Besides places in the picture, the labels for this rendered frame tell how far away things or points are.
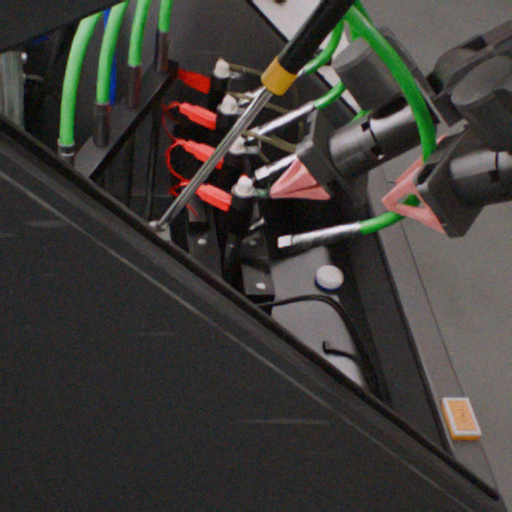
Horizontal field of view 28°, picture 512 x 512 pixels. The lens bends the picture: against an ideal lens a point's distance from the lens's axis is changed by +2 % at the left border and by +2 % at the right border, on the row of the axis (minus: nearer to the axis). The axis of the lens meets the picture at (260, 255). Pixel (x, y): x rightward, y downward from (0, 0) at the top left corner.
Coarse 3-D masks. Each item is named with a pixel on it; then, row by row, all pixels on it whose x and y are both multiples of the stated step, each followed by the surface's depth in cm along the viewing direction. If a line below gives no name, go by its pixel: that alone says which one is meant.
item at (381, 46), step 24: (96, 24) 100; (360, 24) 92; (72, 48) 102; (384, 48) 93; (72, 72) 103; (408, 72) 94; (72, 96) 106; (408, 96) 95; (72, 120) 108; (72, 144) 110; (432, 144) 98; (384, 216) 105
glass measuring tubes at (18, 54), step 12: (24, 48) 103; (0, 60) 105; (12, 60) 105; (0, 72) 106; (12, 72) 106; (0, 84) 107; (12, 84) 107; (0, 96) 108; (12, 96) 107; (0, 108) 113; (12, 108) 108; (12, 120) 109
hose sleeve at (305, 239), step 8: (344, 224) 108; (352, 224) 107; (304, 232) 110; (312, 232) 109; (320, 232) 109; (328, 232) 108; (336, 232) 108; (344, 232) 107; (352, 232) 107; (360, 232) 107; (296, 240) 110; (304, 240) 109; (312, 240) 109; (320, 240) 109; (328, 240) 108; (336, 240) 108; (344, 240) 108; (296, 248) 110; (304, 248) 110
